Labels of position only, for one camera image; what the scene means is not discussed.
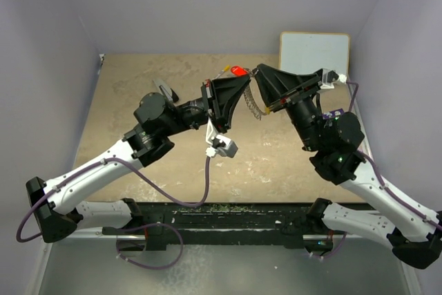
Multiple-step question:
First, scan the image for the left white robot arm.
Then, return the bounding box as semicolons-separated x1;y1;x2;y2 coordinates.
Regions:
16;76;250;243

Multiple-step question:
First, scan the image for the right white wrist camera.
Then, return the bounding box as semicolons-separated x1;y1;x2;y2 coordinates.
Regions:
320;68;347;90

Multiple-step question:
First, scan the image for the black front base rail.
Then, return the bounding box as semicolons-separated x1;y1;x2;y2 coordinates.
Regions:
102;202;338;254

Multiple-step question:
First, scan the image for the red key tag with key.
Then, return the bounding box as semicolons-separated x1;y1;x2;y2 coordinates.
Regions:
230;65;258;77

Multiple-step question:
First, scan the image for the purple booklet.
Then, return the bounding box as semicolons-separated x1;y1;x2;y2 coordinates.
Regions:
322;108;345;120

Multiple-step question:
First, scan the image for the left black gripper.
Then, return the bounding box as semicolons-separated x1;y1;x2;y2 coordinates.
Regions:
161;74;250;137

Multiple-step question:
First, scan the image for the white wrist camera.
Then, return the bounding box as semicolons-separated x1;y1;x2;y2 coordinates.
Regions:
205;120;238;158
320;68;347;90

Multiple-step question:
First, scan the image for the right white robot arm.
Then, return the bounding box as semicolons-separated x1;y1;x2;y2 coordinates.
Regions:
253;64;441;269

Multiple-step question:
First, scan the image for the silver black stapler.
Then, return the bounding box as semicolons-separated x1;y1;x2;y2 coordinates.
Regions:
153;78;180;103

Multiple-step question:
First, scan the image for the white yellow marker pen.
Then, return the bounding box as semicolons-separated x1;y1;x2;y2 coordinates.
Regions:
214;65;230;79

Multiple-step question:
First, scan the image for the small whiteboard yellow frame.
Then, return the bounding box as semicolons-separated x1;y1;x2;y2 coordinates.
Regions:
279;32;351;75

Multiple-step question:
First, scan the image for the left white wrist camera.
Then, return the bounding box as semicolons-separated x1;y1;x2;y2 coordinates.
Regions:
205;120;238;158

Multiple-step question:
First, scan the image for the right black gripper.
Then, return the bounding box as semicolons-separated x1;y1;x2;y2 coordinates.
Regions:
253;62;325;151

